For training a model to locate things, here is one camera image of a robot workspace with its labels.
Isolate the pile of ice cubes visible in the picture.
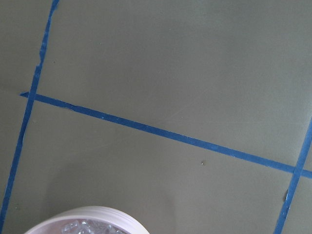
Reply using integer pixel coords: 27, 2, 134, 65
61, 219, 124, 234

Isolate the pink bowl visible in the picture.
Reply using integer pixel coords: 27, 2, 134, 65
26, 206, 148, 234

